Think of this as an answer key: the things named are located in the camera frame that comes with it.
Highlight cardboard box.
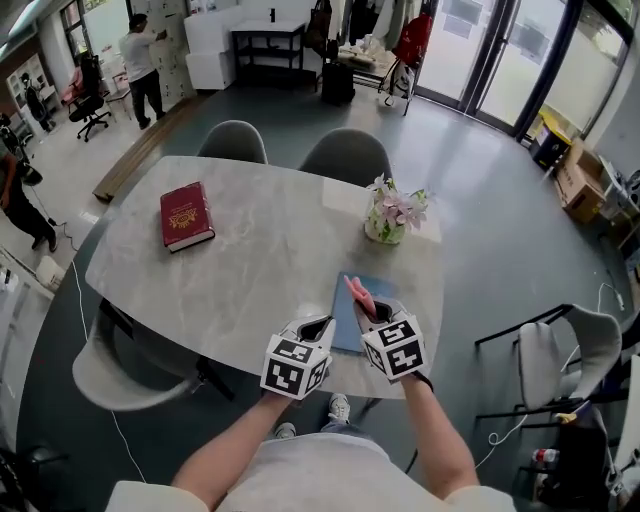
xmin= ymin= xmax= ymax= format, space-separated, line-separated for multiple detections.
xmin=553 ymin=138 xmax=610 ymax=225

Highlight vase of pink flowers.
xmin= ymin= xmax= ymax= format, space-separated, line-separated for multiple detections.
xmin=363 ymin=172 xmax=437 ymax=246

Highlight black table with white top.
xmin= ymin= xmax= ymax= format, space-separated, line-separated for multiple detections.
xmin=229 ymin=18 xmax=308 ymax=90

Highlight white cable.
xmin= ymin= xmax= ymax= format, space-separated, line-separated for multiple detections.
xmin=472 ymin=344 xmax=581 ymax=471

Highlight grey shell chair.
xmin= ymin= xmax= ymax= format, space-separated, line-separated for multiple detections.
xmin=71 ymin=298 xmax=237 ymax=413
xmin=473 ymin=302 xmax=625 ymax=422
xmin=196 ymin=119 xmax=269 ymax=165
xmin=297 ymin=127 xmax=394 ymax=189

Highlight black office chair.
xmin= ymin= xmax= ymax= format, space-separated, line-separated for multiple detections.
xmin=66 ymin=51 xmax=113 ymax=143

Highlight white block sofa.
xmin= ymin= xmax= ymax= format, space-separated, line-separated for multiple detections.
xmin=182 ymin=4 xmax=247 ymax=92

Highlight red jacket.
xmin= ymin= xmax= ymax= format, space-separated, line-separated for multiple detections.
xmin=391 ymin=13 xmax=434 ymax=70

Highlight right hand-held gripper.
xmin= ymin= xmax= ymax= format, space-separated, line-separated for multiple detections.
xmin=352 ymin=297 xmax=429 ymax=384

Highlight pink office chair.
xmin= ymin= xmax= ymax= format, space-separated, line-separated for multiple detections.
xmin=58 ymin=66 xmax=85 ymax=107

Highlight black suitcase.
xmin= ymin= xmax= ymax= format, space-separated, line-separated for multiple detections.
xmin=320 ymin=58 xmax=357 ymax=107

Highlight person's cream shirt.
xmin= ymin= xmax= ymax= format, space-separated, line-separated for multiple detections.
xmin=103 ymin=431 xmax=517 ymax=512

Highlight red hardcover book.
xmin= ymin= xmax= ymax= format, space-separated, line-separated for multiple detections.
xmin=159 ymin=181 xmax=217 ymax=254

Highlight blue notebook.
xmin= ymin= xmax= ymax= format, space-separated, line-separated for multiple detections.
xmin=330 ymin=271 xmax=401 ymax=355

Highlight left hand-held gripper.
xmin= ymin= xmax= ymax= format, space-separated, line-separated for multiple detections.
xmin=259 ymin=314 xmax=337 ymax=402

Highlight black bin with yellow lid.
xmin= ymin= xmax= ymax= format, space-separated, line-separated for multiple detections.
xmin=528 ymin=108 xmax=575 ymax=172

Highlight person's left forearm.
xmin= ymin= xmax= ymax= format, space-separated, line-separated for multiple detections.
xmin=169 ymin=391 xmax=295 ymax=507

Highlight person's right forearm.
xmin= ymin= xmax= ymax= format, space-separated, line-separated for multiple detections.
xmin=398 ymin=372 xmax=482 ymax=501

